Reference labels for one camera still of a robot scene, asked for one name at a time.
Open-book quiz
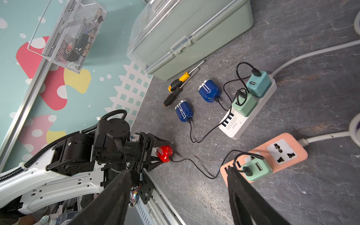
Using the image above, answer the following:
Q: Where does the clear plastic storage box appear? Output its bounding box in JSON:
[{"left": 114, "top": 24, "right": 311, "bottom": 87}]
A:
[{"left": 127, "top": 0, "right": 254, "bottom": 81}]

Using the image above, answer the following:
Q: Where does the white power strip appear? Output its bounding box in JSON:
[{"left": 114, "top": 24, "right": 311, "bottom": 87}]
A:
[{"left": 218, "top": 75, "right": 277, "bottom": 140}]

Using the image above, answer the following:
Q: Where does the long black charging cable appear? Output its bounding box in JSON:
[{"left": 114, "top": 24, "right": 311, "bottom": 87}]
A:
[{"left": 168, "top": 149, "right": 265, "bottom": 180}]

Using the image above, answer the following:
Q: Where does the green charger adapter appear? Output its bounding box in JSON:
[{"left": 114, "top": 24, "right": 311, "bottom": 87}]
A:
[
  {"left": 241, "top": 158, "right": 273, "bottom": 182},
  {"left": 246, "top": 70, "right": 272, "bottom": 98},
  {"left": 232, "top": 88, "right": 257, "bottom": 117}
]

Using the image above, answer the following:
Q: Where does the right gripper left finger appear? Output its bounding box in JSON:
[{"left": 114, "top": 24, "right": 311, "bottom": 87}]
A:
[{"left": 70, "top": 170, "right": 132, "bottom": 225}]

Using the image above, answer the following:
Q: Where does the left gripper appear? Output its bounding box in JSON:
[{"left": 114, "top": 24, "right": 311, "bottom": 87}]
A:
[{"left": 124, "top": 132, "right": 170, "bottom": 173}]

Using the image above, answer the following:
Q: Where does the white power strip cord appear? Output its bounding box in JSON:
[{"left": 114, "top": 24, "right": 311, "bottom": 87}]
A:
[{"left": 269, "top": 9, "right": 360, "bottom": 78}]

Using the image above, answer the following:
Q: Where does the orange black screwdriver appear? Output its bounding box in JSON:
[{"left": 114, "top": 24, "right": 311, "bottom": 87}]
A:
[{"left": 163, "top": 68, "right": 200, "bottom": 107}]

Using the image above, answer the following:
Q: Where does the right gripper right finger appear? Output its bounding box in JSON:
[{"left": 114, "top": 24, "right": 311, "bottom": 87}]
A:
[{"left": 227, "top": 167, "right": 289, "bottom": 225}]

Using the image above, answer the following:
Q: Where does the white wire wall basket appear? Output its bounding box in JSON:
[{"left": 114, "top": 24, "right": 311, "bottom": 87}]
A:
[{"left": 27, "top": 0, "right": 107, "bottom": 74}]

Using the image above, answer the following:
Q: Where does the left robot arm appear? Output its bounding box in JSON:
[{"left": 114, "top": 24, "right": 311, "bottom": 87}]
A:
[{"left": 1, "top": 109, "right": 173, "bottom": 218}]

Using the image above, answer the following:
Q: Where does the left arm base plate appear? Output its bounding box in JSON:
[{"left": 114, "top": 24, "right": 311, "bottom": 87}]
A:
[{"left": 131, "top": 171, "right": 155, "bottom": 205}]

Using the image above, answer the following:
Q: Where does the orange power strip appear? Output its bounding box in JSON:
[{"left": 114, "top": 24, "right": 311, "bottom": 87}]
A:
[{"left": 220, "top": 133, "right": 308, "bottom": 184}]

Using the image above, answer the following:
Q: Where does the yellow black screwdriver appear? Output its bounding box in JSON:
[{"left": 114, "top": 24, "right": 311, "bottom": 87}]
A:
[{"left": 168, "top": 61, "right": 205, "bottom": 92}]

